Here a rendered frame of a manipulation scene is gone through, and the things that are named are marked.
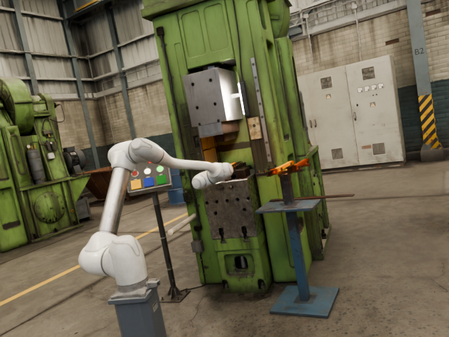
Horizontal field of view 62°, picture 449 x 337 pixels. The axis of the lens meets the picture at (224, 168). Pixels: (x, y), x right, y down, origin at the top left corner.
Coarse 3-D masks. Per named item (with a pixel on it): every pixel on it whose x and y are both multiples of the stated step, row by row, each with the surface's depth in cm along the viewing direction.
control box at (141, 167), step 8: (136, 168) 295; (144, 168) 295; (152, 168) 295; (168, 168) 295; (136, 176) 293; (144, 176) 293; (152, 176) 293; (168, 176) 292; (128, 184) 290; (168, 184) 289; (128, 192) 287; (136, 192) 289; (144, 192) 293
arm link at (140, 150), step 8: (136, 144) 203; (144, 144) 204; (152, 144) 208; (128, 152) 209; (136, 152) 204; (144, 152) 205; (152, 152) 208; (160, 152) 213; (136, 160) 211; (144, 160) 211; (152, 160) 212
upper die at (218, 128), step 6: (234, 120) 312; (198, 126) 290; (204, 126) 288; (210, 126) 287; (216, 126) 285; (222, 126) 285; (228, 126) 296; (234, 126) 310; (204, 132) 289; (210, 132) 288; (216, 132) 286; (222, 132) 284; (228, 132) 294
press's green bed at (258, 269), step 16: (224, 240) 293; (240, 240) 288; (256, 240) 283; (224, 256) 297; (240, 256) 295; (256, 256) 286; (224, 272) 297; (240, 272) 297; (256, 272) 288; (272, 272) 309; (224, 288) 301; (240, 288) 295; (256, 288) 290
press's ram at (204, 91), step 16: (192, 80) 286; (208, 80) 281; (224, 80) 288; (192, 96) 288; (208, 96) 283; (224, 96) 283; (240, 96) 295; (192, 112) 290; (208, 112) 285; (224, 112) 281; (240, 112) 314
